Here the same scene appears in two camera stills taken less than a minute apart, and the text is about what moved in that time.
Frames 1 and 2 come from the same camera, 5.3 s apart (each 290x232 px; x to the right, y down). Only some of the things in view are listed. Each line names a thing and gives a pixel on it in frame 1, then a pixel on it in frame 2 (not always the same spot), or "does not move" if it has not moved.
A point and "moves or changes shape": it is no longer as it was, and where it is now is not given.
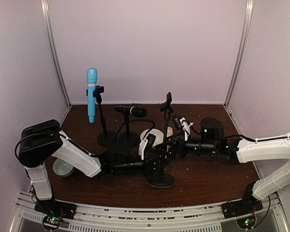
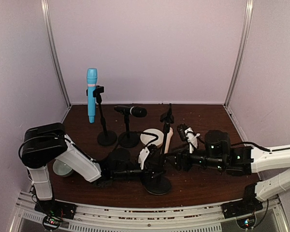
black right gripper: [173, 150] to [179, 160]
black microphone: [135, 111] does not move
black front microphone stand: [106, 138] does not move
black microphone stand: [162, 181] moves or changes shape
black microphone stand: [128, 139] does not move
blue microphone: [92, 76] does not move
